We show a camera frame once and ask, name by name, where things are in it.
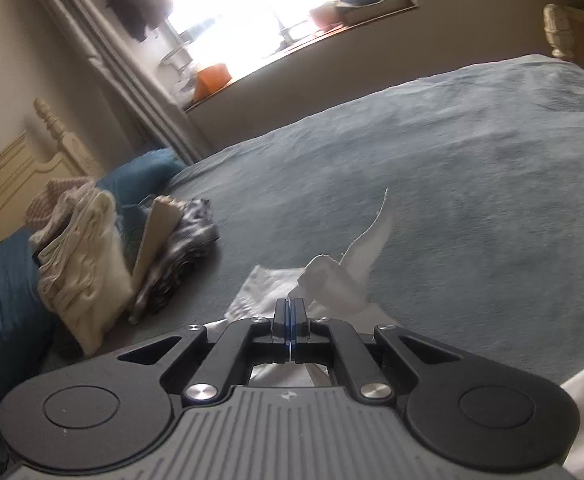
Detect orange container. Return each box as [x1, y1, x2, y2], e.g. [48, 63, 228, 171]
[193, 62, 233, 102]

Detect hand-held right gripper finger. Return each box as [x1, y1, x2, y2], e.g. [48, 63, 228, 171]
[117, 298, 291, 406]
[291, 298, 465, 406]

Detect cream knit cloth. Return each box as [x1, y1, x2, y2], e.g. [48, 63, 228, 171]
[36, 192, 134, 357]

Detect cream carved headboard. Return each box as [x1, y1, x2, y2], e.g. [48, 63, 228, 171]
[0, 97, 107, 261]

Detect pink checked cloth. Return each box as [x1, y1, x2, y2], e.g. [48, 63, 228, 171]
[27, 177, 99, 241]

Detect pink pot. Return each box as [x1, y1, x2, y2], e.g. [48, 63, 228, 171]
[310, 2, 345, 29]

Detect bright window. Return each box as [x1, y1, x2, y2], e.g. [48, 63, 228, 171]
[139, 0, 417, 111]

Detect grey curtain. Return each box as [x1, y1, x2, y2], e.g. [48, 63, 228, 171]
[19, 0, 213, 166]

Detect dark patterned cloth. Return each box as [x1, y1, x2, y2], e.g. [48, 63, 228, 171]
[131, 198, 221, 323]

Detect white button shirt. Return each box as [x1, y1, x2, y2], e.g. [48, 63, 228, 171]
[204, 187, 584, 480]

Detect tan folded cloth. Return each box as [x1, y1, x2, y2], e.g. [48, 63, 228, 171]
[131, 195, 183, 288]

